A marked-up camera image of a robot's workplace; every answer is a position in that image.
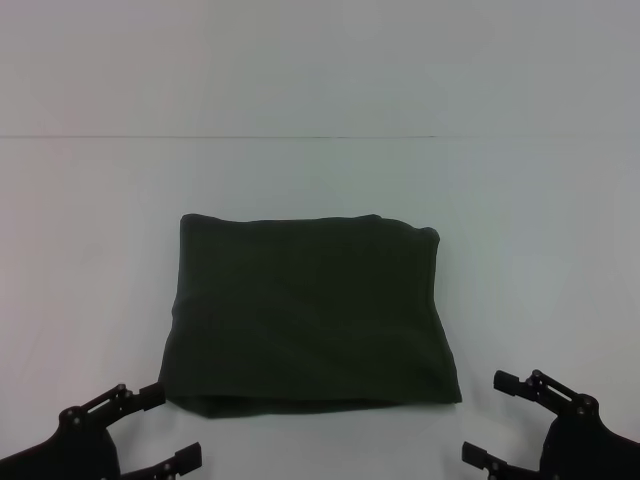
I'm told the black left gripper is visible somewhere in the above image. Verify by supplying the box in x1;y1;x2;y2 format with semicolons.
0;382;204;480

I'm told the dark green t-shirt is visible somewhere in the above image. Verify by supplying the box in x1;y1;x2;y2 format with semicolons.
157;212;464;419

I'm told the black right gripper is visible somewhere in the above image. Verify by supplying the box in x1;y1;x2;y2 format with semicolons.
460;368;640;480

